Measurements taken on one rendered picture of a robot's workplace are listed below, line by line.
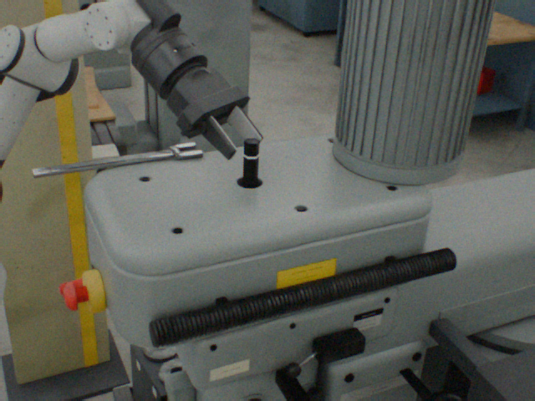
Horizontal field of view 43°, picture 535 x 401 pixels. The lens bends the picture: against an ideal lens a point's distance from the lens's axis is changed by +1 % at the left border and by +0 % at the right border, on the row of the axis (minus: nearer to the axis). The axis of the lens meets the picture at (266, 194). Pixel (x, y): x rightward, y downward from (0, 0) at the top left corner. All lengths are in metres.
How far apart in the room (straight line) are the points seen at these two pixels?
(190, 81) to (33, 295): 2.24
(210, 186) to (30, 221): 2.00
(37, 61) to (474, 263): 0.79
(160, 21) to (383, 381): 0.67
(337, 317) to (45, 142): 1.92
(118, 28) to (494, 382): 0.69
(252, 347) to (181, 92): 0.37
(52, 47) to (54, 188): 1.72
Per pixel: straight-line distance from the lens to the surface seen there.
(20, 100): 1.25
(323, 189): 0.96
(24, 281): 3.06
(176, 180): 0.97
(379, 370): 1.15
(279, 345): 1.00
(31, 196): 2.85
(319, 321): 1.01
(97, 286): 0.95
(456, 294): 1.17
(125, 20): 1.00
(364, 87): 0.97
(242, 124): 0.98
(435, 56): 0.93
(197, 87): 0.96
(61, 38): 1.14
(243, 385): 1.06
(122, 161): 1.01
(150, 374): 1.70
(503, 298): 1.25
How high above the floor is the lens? 2.35
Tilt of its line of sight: 29 degrees down
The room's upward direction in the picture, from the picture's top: 3 degrees clockwise
